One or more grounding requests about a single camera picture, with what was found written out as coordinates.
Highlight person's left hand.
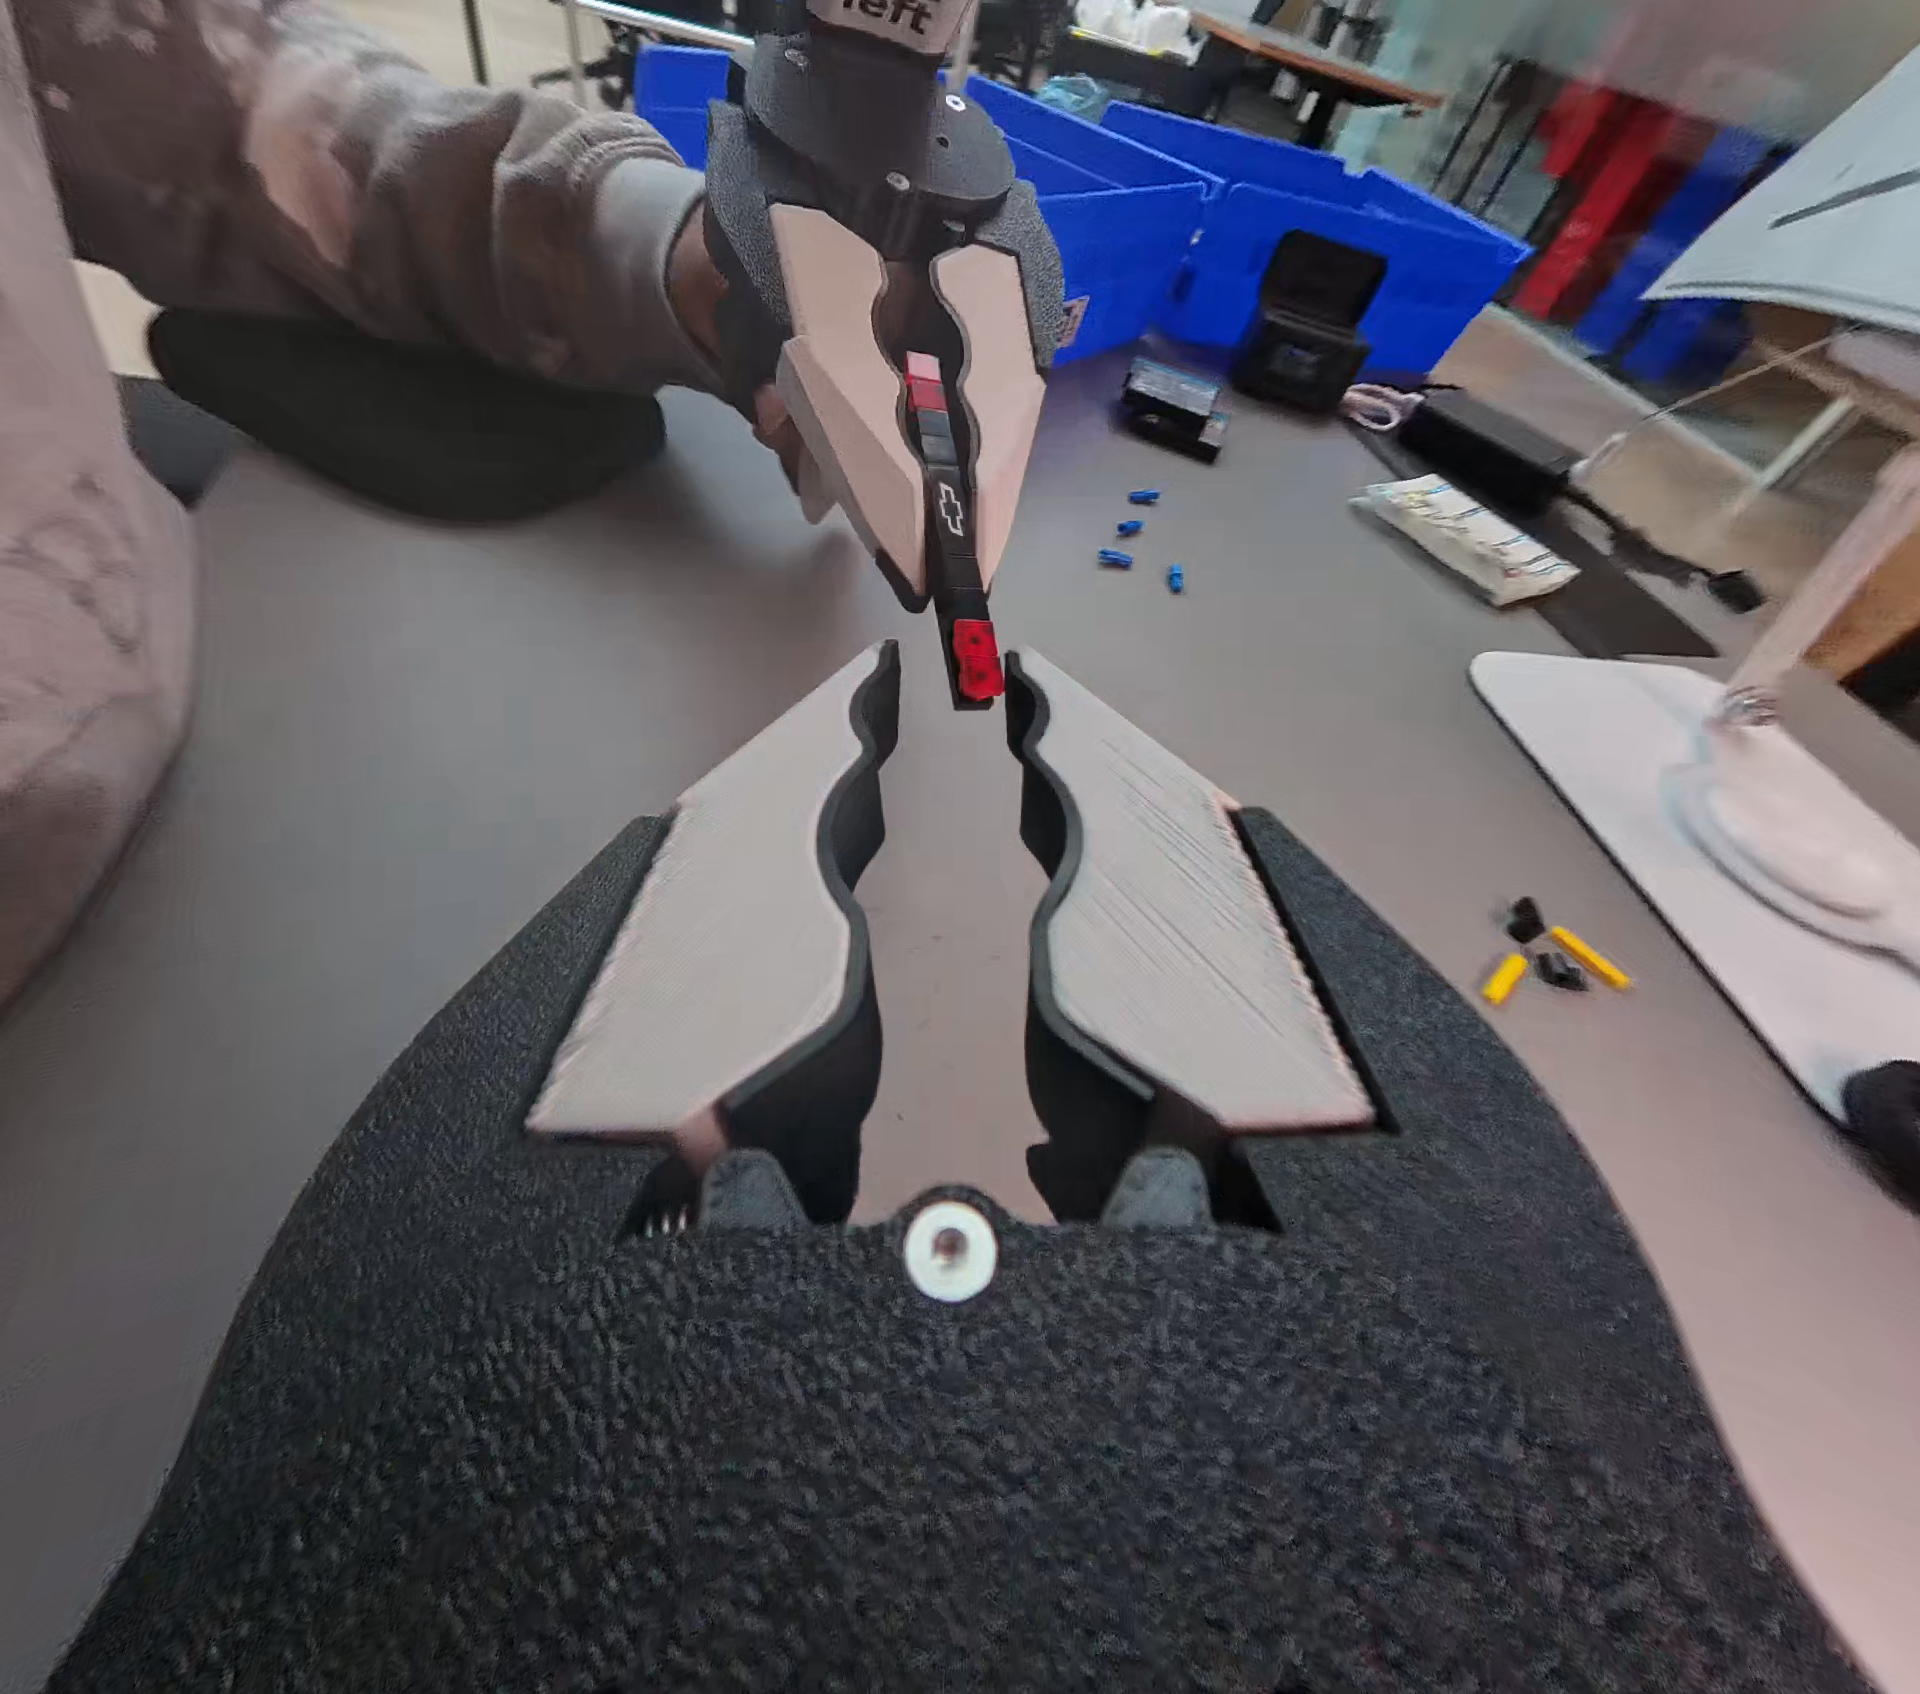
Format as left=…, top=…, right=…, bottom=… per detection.
left=663, top=206, right=828, bottom=524

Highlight blue plastic bin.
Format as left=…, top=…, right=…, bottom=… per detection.
left=1102, top=97, right=1535, bottom=379
left=630, top=40, right=1220, bottom=368

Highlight flat black box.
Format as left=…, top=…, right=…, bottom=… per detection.
left=1116, top=353, right=1234, bottom=466

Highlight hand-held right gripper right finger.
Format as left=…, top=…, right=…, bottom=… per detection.
left=1002, top=646, right=1377, bottom=1140

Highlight black brick beam red pins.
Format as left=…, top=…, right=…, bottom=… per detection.
left=904, top=349, right=1007, bottom=710

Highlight white desk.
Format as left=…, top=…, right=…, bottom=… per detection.
left=0, top=298, right=1920, bottom=1694

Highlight black cable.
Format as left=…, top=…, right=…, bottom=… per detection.
left=1558, top=495, right=1769, bottom=617

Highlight white booklet stand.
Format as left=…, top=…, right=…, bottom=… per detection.
left=1465, top=306, right=1920, bottom=1126

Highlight black power adapter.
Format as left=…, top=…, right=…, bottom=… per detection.
left=1408, top=384, right=1580, bottom=514

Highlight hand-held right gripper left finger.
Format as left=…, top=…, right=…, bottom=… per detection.
left=522, top=637, right=904, bottom=1170

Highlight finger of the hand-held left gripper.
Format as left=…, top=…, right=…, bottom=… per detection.
left=769, top=204, right=940, bottom=613
left=931, top=241, right=1051, bottom=592

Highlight open black case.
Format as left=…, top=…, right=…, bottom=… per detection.
left=1228, top=226, right=1391, bottom=414

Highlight white printed packet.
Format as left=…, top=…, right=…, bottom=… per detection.
left=1348, top=473, right=1583, bottom=610

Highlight person's left forearm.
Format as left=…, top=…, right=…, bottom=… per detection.
left=59, top=0, right=715, bottom=398

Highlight white instruction booklet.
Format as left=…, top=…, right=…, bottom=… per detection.
left=1641, top=43, right=1920, bottom=343

